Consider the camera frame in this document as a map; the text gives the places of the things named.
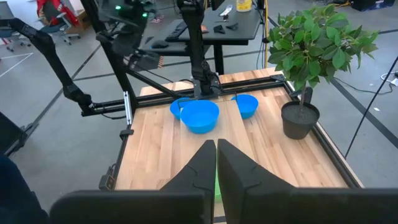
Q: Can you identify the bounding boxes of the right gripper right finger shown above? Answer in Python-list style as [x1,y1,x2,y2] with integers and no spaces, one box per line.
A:
[217,138,398,224]

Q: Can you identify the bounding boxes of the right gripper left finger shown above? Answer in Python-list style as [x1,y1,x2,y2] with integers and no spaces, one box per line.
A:
[49,139,218,224]

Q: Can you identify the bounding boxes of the green plastic mini bowl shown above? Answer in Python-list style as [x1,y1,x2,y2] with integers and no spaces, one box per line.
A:
[214,174,223,203]

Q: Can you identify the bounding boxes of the blue plastic mini bowl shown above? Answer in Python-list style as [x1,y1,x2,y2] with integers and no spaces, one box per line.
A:
[231,93,259,120]
[180,99,221,135]
[169,96,191,121]

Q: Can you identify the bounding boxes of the artificial plant in black pot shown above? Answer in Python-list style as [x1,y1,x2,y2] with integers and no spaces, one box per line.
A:
[267,2,380,140]

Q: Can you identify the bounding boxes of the black table clamp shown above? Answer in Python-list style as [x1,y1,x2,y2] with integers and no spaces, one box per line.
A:
[118,128,135,141]

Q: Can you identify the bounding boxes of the black computer mouse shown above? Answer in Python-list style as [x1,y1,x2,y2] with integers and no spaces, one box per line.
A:
[150,39,170,50]

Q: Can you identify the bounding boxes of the black standing desk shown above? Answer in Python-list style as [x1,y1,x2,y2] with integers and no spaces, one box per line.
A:
[139,0,262,76]

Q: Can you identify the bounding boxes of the black keyboard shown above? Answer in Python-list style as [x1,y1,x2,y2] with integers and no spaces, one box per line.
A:
[164,19,190,42]

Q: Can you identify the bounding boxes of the person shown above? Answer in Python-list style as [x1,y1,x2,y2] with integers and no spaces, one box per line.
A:
[0,154,50,224]
[150,12,165,24]

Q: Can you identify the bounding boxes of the silver handheld device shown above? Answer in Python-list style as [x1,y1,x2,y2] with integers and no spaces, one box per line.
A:
[218,4,233,17]

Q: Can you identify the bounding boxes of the yellow plastic container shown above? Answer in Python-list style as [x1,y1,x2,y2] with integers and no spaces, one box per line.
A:
[235,0,252,13]

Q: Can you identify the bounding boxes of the black equipment stand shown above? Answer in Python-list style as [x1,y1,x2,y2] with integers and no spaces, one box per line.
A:
[0,111,40,158]

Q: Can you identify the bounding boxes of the office chair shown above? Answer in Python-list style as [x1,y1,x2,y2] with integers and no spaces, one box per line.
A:
[0,18,32,53]
[39,0,82,47]

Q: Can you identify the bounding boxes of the black equipment case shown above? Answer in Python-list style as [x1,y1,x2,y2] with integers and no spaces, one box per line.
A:
[351,0,394,12]

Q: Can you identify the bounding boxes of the red jacket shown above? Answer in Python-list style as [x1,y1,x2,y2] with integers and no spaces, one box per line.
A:
[36,0,80,27]

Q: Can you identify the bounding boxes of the small black camera box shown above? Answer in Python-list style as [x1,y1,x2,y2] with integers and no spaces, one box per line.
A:
[98,166,117,191]

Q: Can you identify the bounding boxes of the black aluminium rig frame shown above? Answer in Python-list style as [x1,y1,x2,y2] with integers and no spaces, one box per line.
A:
[79,0,364,191]

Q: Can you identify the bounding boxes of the black post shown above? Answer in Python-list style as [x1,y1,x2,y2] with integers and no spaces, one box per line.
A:
[302,86,313,105]

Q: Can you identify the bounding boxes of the black floor cable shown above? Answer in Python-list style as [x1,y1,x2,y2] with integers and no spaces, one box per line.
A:
[330,77,395,96]

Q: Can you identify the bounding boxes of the thin black cable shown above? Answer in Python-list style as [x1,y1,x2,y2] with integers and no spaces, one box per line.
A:
[344,55,398,159]

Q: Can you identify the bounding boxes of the white power strip with cables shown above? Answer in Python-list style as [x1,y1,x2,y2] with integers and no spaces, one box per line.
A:
[379,70,398,87]

